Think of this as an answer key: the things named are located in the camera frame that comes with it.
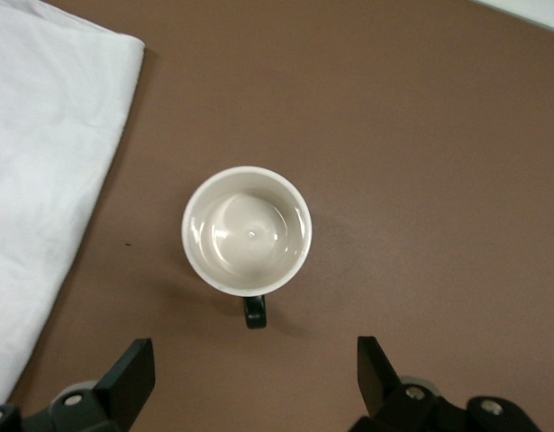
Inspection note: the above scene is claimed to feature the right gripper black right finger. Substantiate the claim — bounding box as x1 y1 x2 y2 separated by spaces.
348 335 541 432

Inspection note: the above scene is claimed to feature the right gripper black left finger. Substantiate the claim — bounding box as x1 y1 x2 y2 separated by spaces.
0 337 157 432

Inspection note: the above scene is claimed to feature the white mug with black handle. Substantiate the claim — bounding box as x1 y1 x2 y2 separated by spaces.
181 165 313 330

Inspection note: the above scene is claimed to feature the white folded cloth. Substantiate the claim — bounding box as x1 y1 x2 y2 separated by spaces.
0 0 146 409

